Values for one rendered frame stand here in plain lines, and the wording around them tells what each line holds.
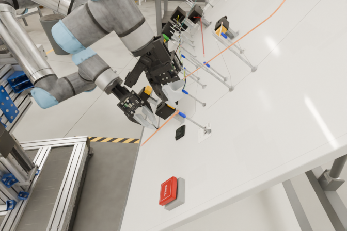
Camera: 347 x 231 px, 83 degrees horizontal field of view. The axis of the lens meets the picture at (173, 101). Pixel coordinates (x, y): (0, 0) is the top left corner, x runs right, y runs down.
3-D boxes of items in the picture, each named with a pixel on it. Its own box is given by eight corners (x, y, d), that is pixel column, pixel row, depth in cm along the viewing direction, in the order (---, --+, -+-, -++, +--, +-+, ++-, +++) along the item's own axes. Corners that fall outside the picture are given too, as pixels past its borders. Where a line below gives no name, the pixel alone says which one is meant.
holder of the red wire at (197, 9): (213, 12, 101) (197, -2, 98) (211, 25, 93) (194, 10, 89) (206, 19, 105) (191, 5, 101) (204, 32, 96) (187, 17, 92)
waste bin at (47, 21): (52, 58, 349) (38, 21, 310) (52, 49, 381) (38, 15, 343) (80, 53, 366) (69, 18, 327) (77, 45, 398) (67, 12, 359)
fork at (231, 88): (235, 88, 50) (192, 55, 45) (230, 93, 51) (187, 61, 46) (233, 84, 51) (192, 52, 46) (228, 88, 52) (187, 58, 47)
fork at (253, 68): (258, 68, 46) (215, 31, 41) (252, 73, 47) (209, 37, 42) (256, 64, 48) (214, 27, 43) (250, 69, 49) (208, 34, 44)
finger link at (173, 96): (189, 109, 55) (175, 83, 51) (171, 114, 58) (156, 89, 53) (191, 102, 58) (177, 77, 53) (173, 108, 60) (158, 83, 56)
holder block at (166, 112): (167, 111, 67) (157, 104, 65) (176, 102, 63) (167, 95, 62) (164, 120, 64) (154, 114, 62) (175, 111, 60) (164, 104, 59)
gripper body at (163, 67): (181, 82, 50) (156, 43, 43) (153, 92, 54) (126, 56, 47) (184, 66, 56) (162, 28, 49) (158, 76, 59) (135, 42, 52)
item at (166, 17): (160, 32, 145) (159, 22, 141) (164, 18, 173) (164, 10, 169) (205, 32, 144) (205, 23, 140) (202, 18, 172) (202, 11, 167)
